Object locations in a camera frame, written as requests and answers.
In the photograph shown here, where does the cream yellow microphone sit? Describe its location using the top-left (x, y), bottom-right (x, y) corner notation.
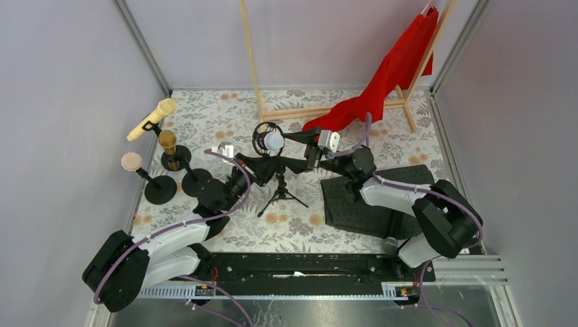
top-left (127, 98), bottom-right (178, 142)

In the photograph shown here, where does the black tripod shock-mount stand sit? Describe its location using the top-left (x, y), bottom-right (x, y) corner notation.
top-left (252, 121), bottom-right (309, 219)

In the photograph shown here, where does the grey slotted cable duct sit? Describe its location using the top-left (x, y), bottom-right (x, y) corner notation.
top-left (137, 281), bottom-right (418, 304)

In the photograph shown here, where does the black round-base mic stand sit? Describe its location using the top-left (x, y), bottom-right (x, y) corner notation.
top-left (136, 168), bottom-right (177, 205)

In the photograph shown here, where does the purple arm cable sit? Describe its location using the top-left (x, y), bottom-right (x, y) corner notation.
top-left (93, 149), bottom-right (252, 327)
top-left (334, 112), bottom-right (485, 250)

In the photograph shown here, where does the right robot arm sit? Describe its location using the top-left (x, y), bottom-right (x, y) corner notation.
top-left (262, 127), bottom-right (483, 268)

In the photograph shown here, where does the wooden rack frame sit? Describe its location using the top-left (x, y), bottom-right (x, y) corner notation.
top-left (239, 0), bottom-right (457, 132)

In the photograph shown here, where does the pink microphone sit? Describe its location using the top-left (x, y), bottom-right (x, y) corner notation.
top-left (121, 153), bottom-right (142, 172)

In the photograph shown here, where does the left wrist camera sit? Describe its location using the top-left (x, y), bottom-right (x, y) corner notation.
top-left (211, 142), bottom-right (235, 166)

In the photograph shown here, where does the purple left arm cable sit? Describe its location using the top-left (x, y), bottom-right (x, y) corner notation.
top-left (93, 149), bottom-right (252, 327)

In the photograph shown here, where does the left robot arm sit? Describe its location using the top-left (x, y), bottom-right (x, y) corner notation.
top-left (82, 154), bottom-right (279, 313)

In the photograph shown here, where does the dark perforated foam mat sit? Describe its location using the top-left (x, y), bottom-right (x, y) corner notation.
top-left (320, 164), bottom-right (440, 239)

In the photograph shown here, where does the white microphone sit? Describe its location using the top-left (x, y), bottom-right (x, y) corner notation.
top-left (262, 131), bottom-right (285, 151)

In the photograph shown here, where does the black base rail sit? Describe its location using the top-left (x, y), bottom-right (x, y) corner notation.
top-left (191, 252), bottom-right (436, 287)

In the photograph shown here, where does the gold microphone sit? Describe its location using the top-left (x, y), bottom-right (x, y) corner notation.
top-left (158, 129), bottom-right (180, 171)

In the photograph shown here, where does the red cloth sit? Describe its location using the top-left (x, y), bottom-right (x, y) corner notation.
top-left (302, 7), bottom-right (439, 131)

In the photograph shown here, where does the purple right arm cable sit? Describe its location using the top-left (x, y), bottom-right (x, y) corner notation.
top-left (334, 112), bottom-right (485, 250)

